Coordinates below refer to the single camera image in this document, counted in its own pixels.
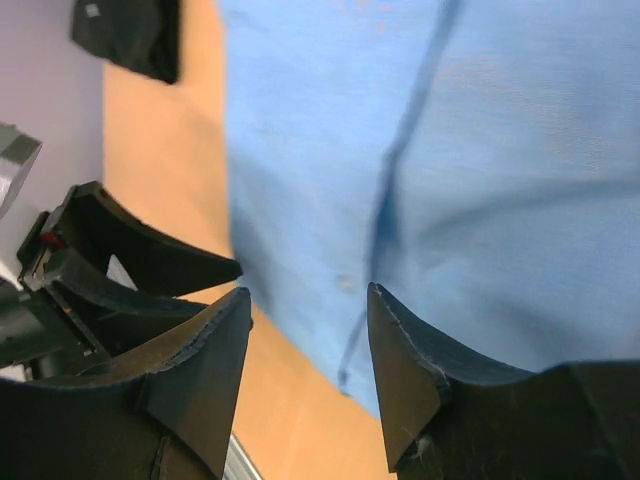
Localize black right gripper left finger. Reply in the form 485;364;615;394
1;288;251;479

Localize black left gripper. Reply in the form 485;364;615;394
1;181;242;381

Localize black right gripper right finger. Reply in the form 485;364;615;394
367;283;639;479

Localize light blue long sleeve shirt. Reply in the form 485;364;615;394
217;1;639;414

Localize folded black shirt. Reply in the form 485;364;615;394
70;0;182;85

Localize aluminium mounting rail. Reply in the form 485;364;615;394
222;434;263;480

